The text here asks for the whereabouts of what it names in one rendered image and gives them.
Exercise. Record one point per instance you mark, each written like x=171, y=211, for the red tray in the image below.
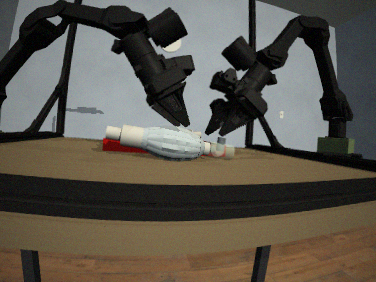
x=111, y=145

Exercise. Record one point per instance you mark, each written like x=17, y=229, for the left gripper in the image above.
x=242, y=110

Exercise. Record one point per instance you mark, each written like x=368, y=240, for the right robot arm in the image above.
x=37, y=33

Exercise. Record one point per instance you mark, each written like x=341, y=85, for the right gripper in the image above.
x=170, y=104

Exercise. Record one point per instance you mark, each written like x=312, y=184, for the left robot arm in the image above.
x=241, y=56

